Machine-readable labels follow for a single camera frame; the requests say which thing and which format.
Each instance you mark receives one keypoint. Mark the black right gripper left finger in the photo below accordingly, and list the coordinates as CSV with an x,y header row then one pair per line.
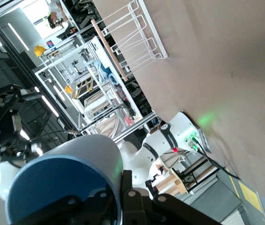
x,y
88,206

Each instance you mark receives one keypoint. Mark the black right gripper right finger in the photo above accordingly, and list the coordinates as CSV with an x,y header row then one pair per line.
x,y
165,211

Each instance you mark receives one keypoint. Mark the blue plastic cup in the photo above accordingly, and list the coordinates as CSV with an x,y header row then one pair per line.
x,y
53,178

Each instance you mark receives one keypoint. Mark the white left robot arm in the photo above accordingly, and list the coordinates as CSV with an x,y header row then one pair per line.
x,y
184,124

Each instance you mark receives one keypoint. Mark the yellow hard hat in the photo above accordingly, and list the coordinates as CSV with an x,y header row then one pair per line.
x,y
68,89
40,51

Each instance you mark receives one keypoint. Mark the red blue poster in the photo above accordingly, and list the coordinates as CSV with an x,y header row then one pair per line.
x,y
50,44

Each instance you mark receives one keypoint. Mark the blue cloth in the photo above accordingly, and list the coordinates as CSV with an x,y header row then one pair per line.
x,y
104,71

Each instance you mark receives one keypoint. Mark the person in white shirt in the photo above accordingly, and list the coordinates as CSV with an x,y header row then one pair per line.
x,y
54,7

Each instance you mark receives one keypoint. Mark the brown table cover sheet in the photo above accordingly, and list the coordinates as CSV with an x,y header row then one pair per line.
x,y
216,70

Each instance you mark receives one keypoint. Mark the wooden frame stack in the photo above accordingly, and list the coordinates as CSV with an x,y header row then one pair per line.
x,y
170,185

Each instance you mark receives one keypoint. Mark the white metal shelving frame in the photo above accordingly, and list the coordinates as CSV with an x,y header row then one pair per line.
x,y
132,128

